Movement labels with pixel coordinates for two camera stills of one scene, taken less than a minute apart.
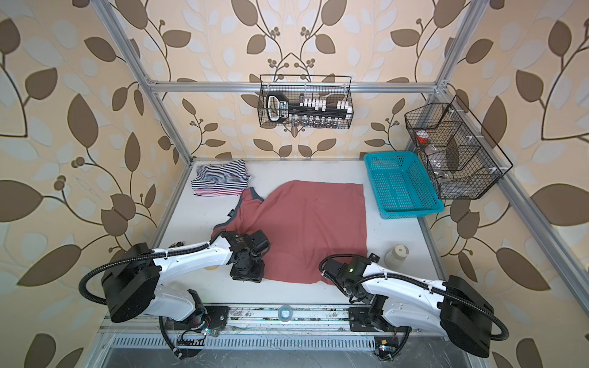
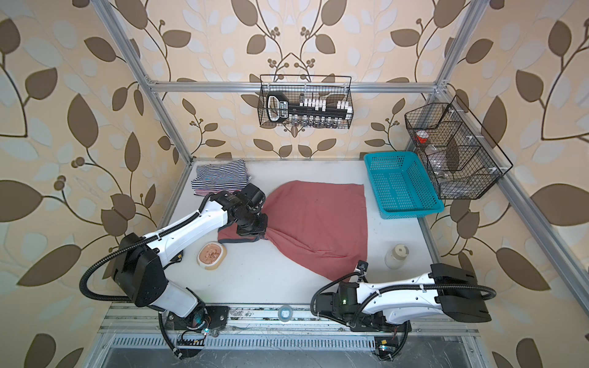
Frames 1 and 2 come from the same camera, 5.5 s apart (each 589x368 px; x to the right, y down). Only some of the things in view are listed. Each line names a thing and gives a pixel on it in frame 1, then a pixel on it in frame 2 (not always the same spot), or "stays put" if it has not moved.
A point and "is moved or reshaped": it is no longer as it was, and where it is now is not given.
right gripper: x=361 y=297 -> x=341 y=284
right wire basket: x=462 y=159 stays put
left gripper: x=258 y=277 -> x=262 y=228
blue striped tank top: x=227 y=175 stays put
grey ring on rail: x=284 y=313 stays put
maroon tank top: x=306 y=221 is moved or reshaped
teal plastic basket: x=400 y=185 stays put
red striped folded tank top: x=218 y=192 stays put
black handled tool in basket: x=278 y=109 stays put
